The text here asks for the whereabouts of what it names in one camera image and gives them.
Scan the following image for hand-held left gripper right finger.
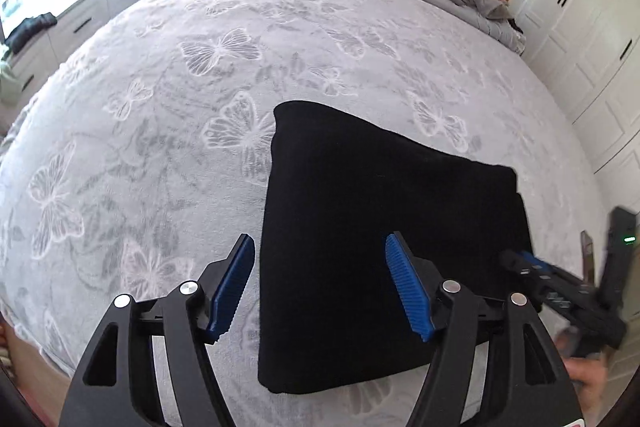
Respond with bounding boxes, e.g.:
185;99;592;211
385;232;583;427

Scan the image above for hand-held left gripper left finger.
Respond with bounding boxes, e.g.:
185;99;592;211
59;233;257;427

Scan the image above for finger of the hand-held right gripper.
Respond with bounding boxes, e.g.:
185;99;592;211
500;249;596;315

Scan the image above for black pants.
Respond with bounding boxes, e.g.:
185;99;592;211
257;100;543;395

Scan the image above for person's right hand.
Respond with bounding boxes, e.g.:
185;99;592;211
567;352;610;410

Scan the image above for grey butterfly print bed blanket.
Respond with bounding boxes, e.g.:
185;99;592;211
0;0;608;427

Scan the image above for white wardrobe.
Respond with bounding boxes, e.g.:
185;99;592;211
510;0;640;172

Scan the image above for white drawer cabinet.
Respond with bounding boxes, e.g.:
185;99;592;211
0;0;156;138

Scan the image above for dark clothes pile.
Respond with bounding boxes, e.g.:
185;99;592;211
4;13;58;55

